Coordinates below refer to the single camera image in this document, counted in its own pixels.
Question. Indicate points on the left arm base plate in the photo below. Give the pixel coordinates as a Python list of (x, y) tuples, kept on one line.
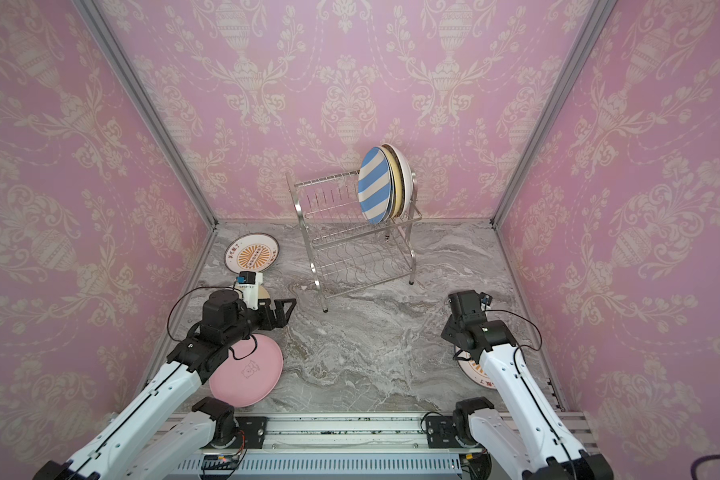
[(246, 433)]

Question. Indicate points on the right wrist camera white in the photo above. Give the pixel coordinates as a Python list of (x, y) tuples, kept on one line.
[(485, 300)]

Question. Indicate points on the beige plain plate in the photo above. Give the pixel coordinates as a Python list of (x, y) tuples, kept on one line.
[(262, 293)]

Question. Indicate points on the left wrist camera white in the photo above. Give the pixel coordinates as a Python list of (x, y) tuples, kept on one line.
[(248, 285)]

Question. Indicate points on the yellow bear plate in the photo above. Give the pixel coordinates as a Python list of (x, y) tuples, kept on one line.
[(397, 181)]

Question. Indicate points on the aluminium mounting rail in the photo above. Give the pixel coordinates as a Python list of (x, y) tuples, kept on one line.
[(394, 440)]

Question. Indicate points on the blue striped plate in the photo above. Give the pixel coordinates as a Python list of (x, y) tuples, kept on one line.
[(374, 186)]

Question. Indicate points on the orange sunburst plate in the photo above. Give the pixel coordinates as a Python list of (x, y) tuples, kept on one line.
[(473, 370), (251, 252)]

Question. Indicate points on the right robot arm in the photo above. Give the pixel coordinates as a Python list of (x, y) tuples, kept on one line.
[(539, 446)]

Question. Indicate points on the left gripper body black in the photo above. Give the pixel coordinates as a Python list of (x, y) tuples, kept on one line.
[(265, 321)]

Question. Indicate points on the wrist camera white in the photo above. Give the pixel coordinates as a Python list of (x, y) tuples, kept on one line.
[(248, 285), (485, 300)]

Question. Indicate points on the steel two-tier dish rack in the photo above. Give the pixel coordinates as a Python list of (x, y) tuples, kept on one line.
[(346, 254)]

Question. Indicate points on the pink bear plate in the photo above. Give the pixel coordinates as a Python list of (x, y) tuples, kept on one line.
[(250, 373)]

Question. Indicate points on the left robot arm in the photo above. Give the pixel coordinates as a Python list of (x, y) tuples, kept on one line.
[(122, 450)]

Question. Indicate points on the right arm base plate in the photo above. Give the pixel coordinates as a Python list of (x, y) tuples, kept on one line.
[(441, 432)]

